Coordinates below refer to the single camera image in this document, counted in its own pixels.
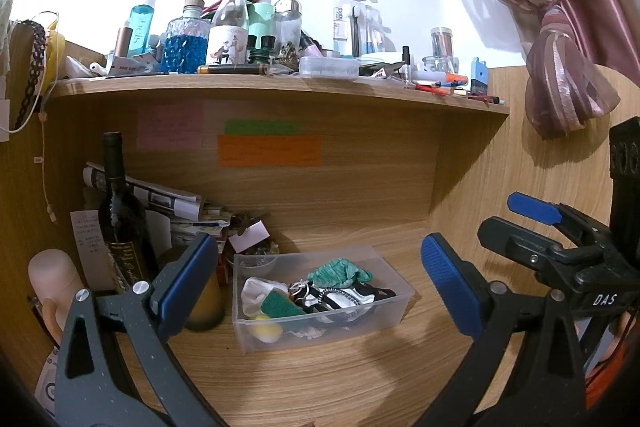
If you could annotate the white fuzzy headband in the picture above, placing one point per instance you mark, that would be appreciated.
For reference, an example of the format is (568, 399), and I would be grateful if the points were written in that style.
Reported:
(5, 7)

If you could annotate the teal knit cloth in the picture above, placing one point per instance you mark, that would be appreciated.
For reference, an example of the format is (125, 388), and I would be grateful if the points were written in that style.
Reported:
(335, 271)

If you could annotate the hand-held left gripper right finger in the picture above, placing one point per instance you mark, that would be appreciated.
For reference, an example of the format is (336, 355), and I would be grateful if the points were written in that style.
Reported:
(445, 287)

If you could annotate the blue plastic box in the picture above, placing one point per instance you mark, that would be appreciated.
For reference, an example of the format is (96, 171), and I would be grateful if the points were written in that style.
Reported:
(479, 76)

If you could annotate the peach plastic object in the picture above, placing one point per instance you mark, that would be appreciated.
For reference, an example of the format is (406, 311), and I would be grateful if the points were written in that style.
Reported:
(50, 277)

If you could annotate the orange sticky note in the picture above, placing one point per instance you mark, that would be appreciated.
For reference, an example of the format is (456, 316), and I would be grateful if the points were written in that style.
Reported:
(270, 151)

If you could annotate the clear bottle with silver cap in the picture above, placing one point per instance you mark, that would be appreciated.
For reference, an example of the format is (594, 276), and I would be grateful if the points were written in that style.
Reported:
(287, 24)

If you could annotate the green sticky note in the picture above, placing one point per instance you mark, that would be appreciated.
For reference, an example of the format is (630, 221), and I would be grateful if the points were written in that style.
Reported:
(262, 128)

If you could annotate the white handwritten note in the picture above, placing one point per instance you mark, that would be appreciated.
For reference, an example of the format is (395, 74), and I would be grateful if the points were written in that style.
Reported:
(87, 247)

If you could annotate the clear blister pack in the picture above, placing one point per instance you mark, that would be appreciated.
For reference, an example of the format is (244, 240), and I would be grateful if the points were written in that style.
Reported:
(355, 22)

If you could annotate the pink striped curtain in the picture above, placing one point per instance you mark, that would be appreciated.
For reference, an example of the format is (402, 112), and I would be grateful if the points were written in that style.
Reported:
(565, 32)

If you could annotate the orange marker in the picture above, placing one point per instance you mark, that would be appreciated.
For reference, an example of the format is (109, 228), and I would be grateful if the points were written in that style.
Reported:
(455, 80)

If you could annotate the tall clear canister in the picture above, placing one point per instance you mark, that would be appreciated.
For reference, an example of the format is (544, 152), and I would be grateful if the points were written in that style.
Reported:
(443, 44)

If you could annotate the stack of newspapers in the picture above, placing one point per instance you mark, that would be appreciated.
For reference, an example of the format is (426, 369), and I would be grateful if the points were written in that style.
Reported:
(165, 202)

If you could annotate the small clear bowl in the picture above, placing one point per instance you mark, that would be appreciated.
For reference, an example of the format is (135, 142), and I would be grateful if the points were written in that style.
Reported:
(257, 263)

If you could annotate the short glass jar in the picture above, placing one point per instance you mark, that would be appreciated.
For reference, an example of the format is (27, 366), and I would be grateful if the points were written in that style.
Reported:
(435, 64)

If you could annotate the black patterned headband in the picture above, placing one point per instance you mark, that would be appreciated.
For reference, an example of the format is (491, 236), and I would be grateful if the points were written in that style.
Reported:
(32, 72)

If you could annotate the clear lidded plastic case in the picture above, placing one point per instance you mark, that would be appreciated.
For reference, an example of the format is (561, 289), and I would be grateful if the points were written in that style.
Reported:
(327, 67)

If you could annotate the brown pen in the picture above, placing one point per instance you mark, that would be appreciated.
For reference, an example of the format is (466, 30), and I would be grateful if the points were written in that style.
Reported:
(235, 68)

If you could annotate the small white pink box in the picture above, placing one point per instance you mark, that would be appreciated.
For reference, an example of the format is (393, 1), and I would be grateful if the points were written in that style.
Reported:
(250, 237)

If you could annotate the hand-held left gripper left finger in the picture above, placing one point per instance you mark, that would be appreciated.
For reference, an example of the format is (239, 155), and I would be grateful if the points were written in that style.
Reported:
(187, 277)

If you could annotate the wooden shelf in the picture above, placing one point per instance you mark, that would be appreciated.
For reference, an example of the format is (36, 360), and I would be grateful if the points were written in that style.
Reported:
(275, 89)

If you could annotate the orange cloth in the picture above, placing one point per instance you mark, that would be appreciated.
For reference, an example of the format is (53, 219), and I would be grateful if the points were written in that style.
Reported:
(607, 382)

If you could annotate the glass bottle with blue liquid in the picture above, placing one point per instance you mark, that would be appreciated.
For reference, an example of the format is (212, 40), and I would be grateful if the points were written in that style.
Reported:
(185, 47)

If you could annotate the white mask with black trim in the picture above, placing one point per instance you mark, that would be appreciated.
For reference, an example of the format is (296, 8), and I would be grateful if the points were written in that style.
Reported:
(345, 299)

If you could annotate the green yellow sponge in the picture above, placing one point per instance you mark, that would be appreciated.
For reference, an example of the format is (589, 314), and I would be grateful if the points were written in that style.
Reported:
(277, 304)

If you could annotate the copper lipstick tube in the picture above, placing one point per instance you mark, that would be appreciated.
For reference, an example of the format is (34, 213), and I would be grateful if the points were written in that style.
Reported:
(121, 42)

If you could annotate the white model airplane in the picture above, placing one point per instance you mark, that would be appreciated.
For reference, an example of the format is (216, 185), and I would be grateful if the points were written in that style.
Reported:
(127, 64)

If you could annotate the dark wine bottle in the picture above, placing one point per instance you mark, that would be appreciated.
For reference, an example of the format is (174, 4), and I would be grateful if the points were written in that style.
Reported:
(120, 217)

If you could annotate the yellow headband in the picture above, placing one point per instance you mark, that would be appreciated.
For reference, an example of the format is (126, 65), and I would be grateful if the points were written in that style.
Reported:
(57, 52)

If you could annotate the mint green pump bottle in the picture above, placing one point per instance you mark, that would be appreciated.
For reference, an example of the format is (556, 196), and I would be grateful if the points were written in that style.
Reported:
(260, 17)

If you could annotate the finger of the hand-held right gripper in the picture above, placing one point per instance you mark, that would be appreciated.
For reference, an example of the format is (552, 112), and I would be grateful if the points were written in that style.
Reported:
(515, 242)
(535, 207)

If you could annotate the pink sticky note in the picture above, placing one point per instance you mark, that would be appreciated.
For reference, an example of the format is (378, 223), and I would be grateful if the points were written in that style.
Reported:
(170, 127)

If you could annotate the white printed packet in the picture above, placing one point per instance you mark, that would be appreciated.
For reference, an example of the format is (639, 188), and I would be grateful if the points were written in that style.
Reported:
(47, 387)

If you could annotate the clear bottle with foil top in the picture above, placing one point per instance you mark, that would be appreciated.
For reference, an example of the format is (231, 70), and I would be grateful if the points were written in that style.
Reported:
(230, 32)

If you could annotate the clear plastic box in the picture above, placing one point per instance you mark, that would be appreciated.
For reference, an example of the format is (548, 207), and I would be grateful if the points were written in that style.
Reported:
(375, 313)

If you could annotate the yellow soft ball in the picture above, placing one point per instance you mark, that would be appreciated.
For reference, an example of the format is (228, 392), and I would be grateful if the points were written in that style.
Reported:
(265, 332)

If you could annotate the tall blue mouthwash bottle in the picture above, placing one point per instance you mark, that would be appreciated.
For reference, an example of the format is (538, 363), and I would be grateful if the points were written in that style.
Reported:
(140, 27)

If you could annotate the white sock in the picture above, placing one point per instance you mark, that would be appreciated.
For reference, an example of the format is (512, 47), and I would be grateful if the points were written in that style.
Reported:
(255, 294)

